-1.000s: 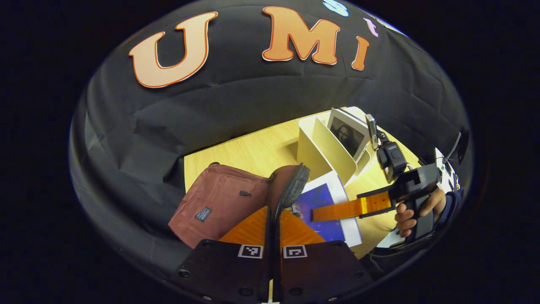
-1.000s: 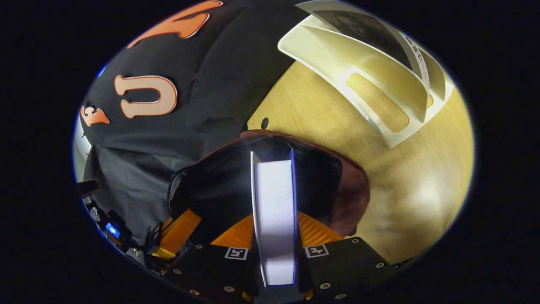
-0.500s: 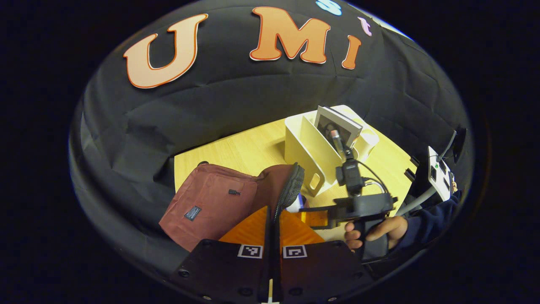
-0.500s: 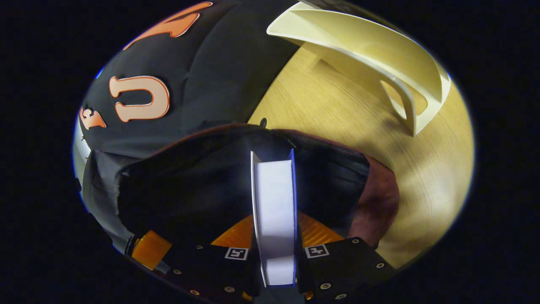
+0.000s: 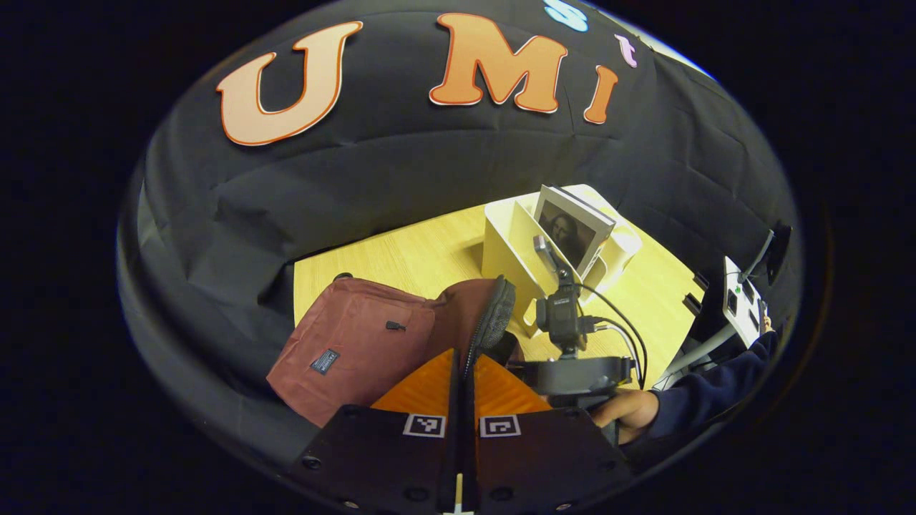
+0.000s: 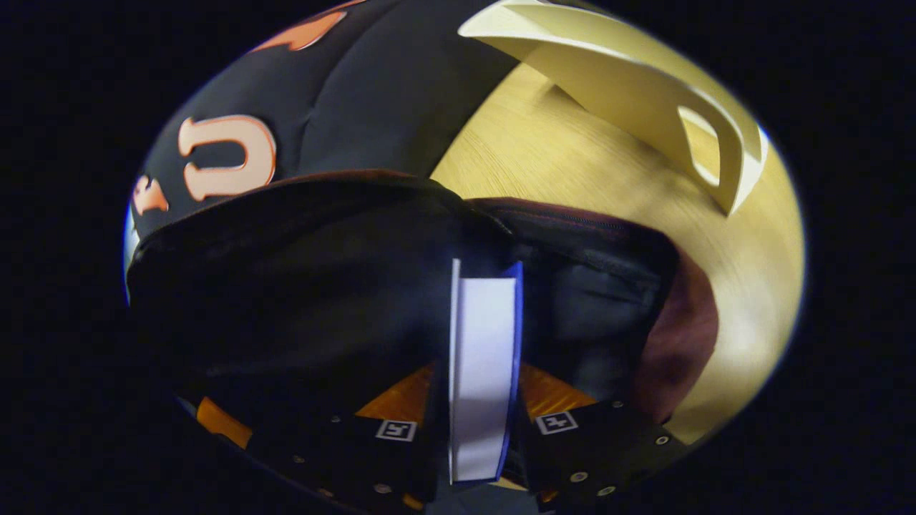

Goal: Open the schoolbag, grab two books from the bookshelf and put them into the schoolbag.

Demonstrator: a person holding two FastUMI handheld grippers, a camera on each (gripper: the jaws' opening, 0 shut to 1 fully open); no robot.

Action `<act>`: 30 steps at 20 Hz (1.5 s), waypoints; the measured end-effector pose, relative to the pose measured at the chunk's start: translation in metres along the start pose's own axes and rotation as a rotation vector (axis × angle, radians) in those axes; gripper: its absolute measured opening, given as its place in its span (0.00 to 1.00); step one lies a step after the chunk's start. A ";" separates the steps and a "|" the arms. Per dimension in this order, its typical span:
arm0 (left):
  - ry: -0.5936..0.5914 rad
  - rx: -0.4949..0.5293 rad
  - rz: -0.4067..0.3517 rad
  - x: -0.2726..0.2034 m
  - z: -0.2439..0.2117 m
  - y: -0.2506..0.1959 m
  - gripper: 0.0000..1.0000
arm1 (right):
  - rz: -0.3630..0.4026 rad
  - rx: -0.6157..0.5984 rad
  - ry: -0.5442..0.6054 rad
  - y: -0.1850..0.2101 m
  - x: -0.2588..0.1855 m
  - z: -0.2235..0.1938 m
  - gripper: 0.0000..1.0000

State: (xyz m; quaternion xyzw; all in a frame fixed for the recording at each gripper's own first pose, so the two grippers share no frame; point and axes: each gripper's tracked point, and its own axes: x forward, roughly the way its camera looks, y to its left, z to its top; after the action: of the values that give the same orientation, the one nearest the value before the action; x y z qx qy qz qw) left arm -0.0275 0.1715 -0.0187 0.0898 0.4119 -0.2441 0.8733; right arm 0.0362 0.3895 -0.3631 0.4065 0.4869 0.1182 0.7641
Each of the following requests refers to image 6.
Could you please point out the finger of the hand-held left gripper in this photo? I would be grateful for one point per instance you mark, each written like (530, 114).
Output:
(218, 422)

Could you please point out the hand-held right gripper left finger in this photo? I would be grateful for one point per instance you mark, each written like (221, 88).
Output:
(358, 458)

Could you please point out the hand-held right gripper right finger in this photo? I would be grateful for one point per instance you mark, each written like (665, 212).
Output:
(594, 450)

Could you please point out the blue book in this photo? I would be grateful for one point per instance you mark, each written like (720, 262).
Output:
(483, 372)

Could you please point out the maroon schoolbag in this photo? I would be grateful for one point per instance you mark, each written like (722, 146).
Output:
(322, 286)

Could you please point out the white bookshelf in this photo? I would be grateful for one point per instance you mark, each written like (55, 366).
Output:
(630, 93)

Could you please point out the black backdrop cloth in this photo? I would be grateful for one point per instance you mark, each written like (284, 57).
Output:
(372, 93)

